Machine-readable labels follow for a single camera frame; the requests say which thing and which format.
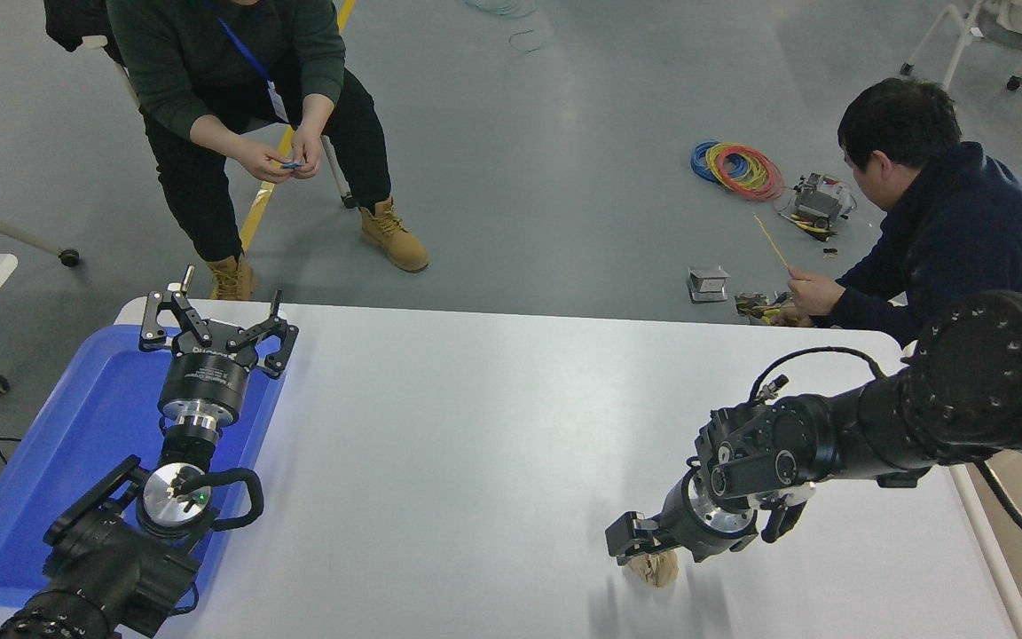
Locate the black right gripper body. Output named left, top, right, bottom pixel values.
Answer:
left=653, top=475, right=758, bottom=564

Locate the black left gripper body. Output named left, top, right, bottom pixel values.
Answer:
left=158, top=341, right=260, bottom=426

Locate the tan paper ball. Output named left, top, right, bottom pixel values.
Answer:
left=625, top=548, right=680, bottom=588

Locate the thin yellow wire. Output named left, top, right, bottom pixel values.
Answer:
left=752, top=213, right=793, bottom=272

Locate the person's right hand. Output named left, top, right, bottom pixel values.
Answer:
left=786, top=264, right=848, bottom=318
left=236, top=140, right=295, bottom=185

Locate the blue plastic tray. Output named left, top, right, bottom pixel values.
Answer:
left=0, top=324, right=288, bottom=610

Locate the small metal box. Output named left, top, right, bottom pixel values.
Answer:
left=687, top=264, right=732, bottom=304

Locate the seated person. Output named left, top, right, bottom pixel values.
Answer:
left=106, top=0, right=430, bottom=301

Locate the crouching person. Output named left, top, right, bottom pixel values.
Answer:
left=775, top=77, right=1022, bottom=347

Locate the white framed chair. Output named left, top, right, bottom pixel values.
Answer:
left=900, top=0, right=1022, bottom=162

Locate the blue lanyard with badge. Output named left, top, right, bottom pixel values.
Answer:
left=214, top=16, right=290, bottom=123

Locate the small electrical device with wires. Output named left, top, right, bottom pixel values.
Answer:
left=782, top=173, right=858, bottom=241

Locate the yellow wire coil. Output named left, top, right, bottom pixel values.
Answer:
left=713, top=146, right=774, bottom=195

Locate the red wire coil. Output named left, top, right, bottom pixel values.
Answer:
left=708, top=144, right=783, bottom=202

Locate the blue wire coil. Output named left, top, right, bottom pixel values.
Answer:
left=691, top=140, right=747, bottom=185

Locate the green wire coil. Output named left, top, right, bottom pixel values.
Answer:
left=465, top=0, right=537, bottom=19

